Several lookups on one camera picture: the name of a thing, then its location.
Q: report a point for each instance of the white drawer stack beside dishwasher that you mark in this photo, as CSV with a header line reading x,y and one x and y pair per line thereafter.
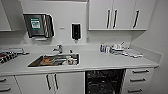
x,y
137,80

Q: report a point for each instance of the small blue bottle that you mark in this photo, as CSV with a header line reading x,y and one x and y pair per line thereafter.
x,y
102,48

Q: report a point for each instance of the small white container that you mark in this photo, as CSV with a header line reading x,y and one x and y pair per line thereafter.
x,y
107,49

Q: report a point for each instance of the chrome faucet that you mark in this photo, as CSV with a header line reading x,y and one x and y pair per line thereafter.
x,y
58,49

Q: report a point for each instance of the stack of white plates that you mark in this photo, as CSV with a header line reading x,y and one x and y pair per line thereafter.
x,y
117,50

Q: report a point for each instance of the orange bowl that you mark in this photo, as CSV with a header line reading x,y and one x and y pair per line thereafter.
x,y
47,60

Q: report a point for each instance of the white two-door base cabinet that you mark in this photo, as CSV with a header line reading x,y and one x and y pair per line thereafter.
x,y
63,83

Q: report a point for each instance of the stainless steel sink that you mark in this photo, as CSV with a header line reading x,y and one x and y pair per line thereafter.
x,y
35,63

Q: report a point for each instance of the black paper towel dispenser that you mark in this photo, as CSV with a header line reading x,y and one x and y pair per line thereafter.
x,y
36,25

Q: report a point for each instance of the dish drying rack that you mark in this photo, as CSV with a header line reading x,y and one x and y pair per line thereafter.
x,y
8,55

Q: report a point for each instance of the white drawer stack beside microwave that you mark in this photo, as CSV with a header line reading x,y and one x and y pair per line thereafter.
x,y
8,86

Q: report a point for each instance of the black wall soap dispenser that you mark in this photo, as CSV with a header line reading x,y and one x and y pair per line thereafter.
x,y
76,31

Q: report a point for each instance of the small wall label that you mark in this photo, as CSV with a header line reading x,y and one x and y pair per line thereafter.
x,y
62,28

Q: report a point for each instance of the white three-door wall cabinet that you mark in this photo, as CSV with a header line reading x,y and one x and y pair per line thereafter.
x,y
120,15

